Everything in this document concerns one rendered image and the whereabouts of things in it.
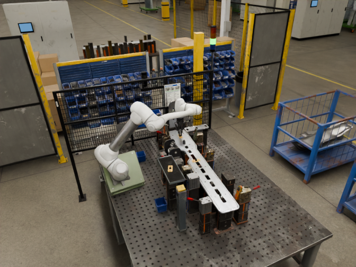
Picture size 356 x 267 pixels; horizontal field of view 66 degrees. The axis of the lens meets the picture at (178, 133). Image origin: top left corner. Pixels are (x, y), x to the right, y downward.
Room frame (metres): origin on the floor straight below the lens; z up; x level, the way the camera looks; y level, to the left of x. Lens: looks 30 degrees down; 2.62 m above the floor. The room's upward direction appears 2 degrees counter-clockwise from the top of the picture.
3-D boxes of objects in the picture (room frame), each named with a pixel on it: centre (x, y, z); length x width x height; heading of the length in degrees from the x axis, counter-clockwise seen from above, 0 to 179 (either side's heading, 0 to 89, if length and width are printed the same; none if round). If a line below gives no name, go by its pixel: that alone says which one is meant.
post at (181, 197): (1.65, -0.01, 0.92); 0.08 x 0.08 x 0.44; 19
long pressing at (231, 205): (2.20, -0.19, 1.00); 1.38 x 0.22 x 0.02; 19
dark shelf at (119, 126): (3.01, 0.30, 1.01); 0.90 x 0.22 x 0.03; 109
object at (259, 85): (5.25, -1.73, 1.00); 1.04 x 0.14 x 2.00; 113
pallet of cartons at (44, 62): (6.27, 3.12, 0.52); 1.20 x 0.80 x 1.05; 20
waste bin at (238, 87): (5.64, -1.50, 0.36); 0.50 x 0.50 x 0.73
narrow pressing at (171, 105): (2.91, 0.05, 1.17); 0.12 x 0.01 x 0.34; 109
